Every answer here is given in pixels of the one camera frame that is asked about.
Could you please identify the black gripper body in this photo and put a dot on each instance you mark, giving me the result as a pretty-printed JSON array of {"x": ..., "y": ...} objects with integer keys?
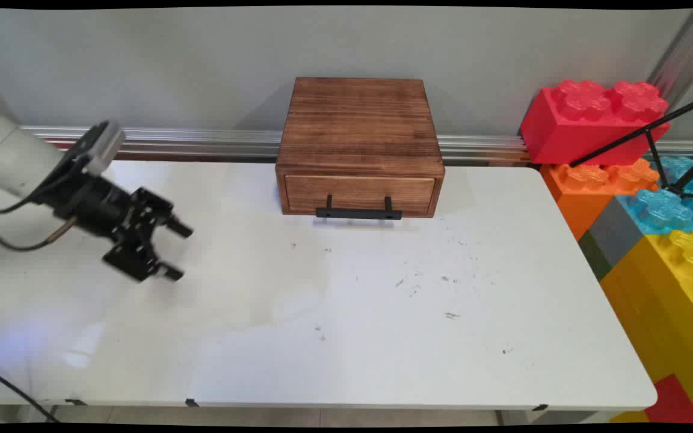
[{"x": 97, "y": 207}]

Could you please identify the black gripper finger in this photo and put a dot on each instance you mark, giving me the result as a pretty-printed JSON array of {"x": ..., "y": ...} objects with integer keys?
[
  {"x": 139, "y": 261},
  {"x": 163, "y": 210}
]

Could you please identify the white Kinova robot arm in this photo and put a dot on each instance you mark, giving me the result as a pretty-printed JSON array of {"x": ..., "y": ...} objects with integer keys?
[{"x": 12, "y": 157}]

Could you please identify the brown wooden drawer cabinet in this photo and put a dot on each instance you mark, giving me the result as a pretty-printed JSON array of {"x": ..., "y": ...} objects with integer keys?
[{"x": 358, "y": 120}]

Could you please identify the orange giant toy brick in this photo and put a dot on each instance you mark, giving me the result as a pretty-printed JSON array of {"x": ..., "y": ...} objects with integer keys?
[{"x": 581, "y": 192}]

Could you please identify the dark green giant toy brick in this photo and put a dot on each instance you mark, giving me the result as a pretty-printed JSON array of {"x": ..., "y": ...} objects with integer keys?
[{"x": 591, "y": 255}]

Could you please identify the red giant toy brick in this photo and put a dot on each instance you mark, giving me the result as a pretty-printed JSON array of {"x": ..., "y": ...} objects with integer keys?
[{"x": 587, "y": 126}]

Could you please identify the grey giant toy brick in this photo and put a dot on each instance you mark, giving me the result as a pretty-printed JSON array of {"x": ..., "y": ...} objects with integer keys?
[{"x": 614, "y": 231}]

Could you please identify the black tripod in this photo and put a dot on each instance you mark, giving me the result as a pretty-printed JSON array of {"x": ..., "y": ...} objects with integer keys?
[{"x": 653, "y": 129}]

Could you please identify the translucent blue giant toy brick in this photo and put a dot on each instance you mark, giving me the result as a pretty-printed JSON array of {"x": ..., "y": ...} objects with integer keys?
[{"x": 662, "y": 207}]

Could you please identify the yellow giant toy brick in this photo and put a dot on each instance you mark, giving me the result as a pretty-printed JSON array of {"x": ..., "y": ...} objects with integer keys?
[{"x": 665, "y": 300}]

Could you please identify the small red toy block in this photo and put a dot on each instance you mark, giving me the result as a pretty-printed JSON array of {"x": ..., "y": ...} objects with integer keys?
[{"x": 674, "y": 400}]

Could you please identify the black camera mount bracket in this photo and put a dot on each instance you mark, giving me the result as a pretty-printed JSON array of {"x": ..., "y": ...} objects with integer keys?
[{"x": 76, "y": 162}]

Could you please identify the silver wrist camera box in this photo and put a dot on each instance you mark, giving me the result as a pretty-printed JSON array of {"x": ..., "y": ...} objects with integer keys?
[{"x": 106, "y": 147}]

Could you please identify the aluminium rail along wall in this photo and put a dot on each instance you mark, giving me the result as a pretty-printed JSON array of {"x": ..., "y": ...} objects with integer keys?
[{"x": 214, "y": 143}]

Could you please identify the aluminium corner post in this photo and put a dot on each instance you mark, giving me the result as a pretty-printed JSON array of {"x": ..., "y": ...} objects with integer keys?
[{"x": 683, "y": 54}]

